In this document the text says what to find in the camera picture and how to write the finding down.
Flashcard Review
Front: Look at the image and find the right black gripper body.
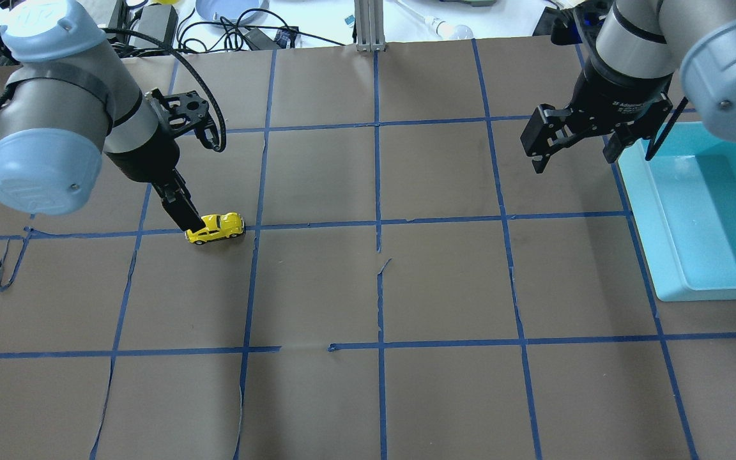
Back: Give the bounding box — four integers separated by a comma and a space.
565, 64, 673, 139

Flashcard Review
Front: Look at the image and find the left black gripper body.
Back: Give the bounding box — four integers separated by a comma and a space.
105, 125, 183, 189

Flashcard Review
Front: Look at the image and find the yellow beetle toy car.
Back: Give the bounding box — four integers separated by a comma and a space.
184, 212, 246, 245

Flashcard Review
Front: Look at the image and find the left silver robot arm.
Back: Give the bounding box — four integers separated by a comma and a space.
0, 1, 220, 232

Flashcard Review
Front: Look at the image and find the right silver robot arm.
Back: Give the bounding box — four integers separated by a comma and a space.
520, 1, 736, 174

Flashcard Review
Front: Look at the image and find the light blue plastic bin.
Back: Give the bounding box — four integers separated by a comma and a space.
617, 122, 736, 301

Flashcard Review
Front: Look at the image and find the black power adapter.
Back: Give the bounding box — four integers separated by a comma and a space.
129, 3, 178, 45

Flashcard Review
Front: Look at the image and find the light blue plate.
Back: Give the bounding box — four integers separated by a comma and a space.
194, 0, 269, 24

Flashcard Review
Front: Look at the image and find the brown paper table mat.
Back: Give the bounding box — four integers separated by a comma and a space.
0, 37, 736, 459

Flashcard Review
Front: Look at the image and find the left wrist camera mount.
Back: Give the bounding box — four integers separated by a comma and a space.
144, 88, 227, 152

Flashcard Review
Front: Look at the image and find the aluminium frame post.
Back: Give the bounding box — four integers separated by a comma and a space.
353, 0, 387, 52

